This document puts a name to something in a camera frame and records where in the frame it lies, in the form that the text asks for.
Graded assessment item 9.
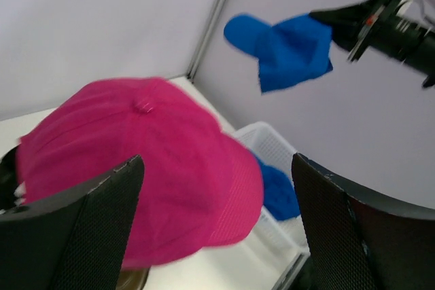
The right aluminium frame post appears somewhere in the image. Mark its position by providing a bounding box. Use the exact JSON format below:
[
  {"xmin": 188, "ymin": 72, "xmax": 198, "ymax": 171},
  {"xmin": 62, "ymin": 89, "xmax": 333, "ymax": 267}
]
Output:
[{"xmin": 186, "ymin": 0, "xmax": 227, "ymax": 81}]

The blue cap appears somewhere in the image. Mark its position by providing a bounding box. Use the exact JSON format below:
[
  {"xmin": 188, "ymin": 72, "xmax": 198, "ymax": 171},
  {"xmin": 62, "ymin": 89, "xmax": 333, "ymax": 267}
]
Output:
[
  {"xmin": 224, "ymin": 14, "xmax": 333, "ymax": 93},
  {"xmin": 256, "ymin": 157, "xmax": 300, "ymax": 221}
]

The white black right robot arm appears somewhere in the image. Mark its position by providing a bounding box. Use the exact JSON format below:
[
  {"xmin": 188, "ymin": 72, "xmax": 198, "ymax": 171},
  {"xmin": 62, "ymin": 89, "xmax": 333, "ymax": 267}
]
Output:
[{"xmin": 309, "ymin": 0, "xmax": 434, "ymax": 89}]

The white plastic perforated basket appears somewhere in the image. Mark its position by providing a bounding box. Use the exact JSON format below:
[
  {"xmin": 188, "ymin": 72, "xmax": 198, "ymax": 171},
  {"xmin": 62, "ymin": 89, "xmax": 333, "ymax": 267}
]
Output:
[{"xmin": 234, "ymin": 122, "xmax": 309, "ymax": 253}]

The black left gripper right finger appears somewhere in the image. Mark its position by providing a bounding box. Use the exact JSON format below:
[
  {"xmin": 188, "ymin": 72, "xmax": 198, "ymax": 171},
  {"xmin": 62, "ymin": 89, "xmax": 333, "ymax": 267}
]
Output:
[{"xmin": 291, "ymin": 153, "xmax": 434, "ymax": 289}]

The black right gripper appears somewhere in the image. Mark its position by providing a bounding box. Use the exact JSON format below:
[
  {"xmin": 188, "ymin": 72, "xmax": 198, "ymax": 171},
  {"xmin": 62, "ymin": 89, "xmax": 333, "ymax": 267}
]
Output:
[{"xmin": 309, "ymin": 0, "xmax": 417, "ymax": 62}]

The brown wooden round stand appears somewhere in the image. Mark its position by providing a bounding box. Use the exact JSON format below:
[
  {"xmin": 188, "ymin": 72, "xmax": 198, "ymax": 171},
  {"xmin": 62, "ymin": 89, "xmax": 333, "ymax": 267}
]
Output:
[{"xmin": 116, "ymin": 268, "xmax": 150, "ymax": 290}]

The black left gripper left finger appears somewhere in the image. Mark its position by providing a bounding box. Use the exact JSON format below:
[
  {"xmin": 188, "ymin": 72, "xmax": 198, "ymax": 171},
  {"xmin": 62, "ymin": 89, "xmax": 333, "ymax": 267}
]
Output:
[{"xmin": 1, "ymin": 156, "xmax": 145, "ymax": 289}]

